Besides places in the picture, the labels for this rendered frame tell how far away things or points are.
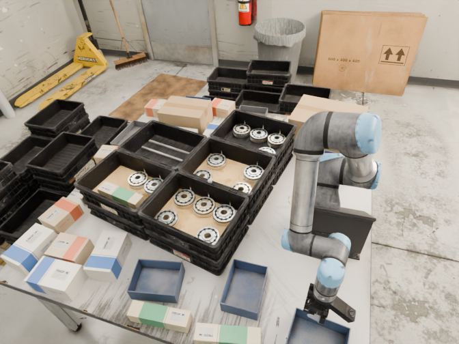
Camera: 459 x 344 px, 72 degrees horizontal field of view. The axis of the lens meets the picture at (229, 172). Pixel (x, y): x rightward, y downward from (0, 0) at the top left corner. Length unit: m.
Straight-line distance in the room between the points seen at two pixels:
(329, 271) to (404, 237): 1.66
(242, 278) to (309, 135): 0.72
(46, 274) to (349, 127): 1.31
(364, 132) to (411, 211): 1.91
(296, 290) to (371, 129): 0.76
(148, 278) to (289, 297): 0.60
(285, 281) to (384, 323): 0.95
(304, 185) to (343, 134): 0.21
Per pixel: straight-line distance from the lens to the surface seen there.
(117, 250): 1.52
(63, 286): 1.53
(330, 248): 1.09
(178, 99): 2.25
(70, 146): 2.77
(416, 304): 2.39
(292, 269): 1.47
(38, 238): 1.74
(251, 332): 1.29
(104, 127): 3.05
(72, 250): 1.63
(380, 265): 2.44
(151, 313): 1.37
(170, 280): 1.47
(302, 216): 1.08
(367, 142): 0.97
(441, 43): 4.35
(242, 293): 1.41
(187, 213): 1.50
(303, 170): 1.03
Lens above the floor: 1.98
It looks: 43 degrees down
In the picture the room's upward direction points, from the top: 4 degrees counter-clockwise
